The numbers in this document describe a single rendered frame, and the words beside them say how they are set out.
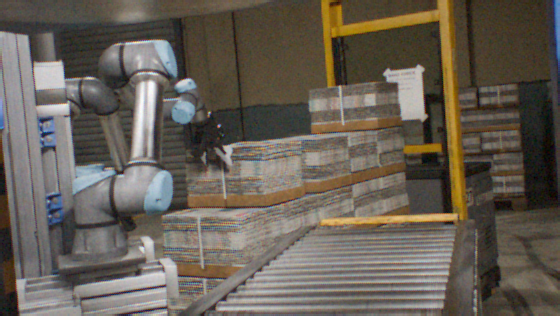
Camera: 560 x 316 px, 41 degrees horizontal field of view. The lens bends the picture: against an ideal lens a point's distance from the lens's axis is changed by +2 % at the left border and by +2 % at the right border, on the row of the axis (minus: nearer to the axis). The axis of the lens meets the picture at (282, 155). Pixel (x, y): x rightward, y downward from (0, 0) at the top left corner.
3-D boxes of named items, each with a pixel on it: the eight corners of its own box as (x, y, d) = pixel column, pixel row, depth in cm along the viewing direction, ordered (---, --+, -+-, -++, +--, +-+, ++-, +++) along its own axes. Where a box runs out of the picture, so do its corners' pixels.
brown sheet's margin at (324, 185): (247, 193, 325) (246, 183, 325) (282, 185, 349) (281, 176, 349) (321, 192, 305) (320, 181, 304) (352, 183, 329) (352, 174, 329)
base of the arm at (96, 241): (72, 264, 197) (69, 227, 196) (71, 255, 211) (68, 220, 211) (131, 255, 201) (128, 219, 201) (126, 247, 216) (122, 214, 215)
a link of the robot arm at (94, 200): (84, 218, 213) (80, 171, 212) (130, 215, 211) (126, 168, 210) (67, 225, 201) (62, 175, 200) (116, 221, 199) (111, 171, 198)
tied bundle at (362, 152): (282, 186, 350) (278, 138, 349) (314, 179, 374) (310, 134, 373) (352, 185, 329) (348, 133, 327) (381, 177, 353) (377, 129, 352)
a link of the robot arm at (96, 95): (115, 69, 279) (145, 174, 306) (87, 72, 280) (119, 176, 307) (109, 84, 269) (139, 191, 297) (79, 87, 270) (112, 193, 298)
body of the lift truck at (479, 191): (360, 304, 444) (349, 172, 440) (397, 283, 490) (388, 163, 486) (474, 314, 406) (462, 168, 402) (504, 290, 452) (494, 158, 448)
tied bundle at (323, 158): (246, 194, 325) (242, 143, 324) (282, 186, 350) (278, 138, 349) (320, 193, 305) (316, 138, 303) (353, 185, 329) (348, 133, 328)
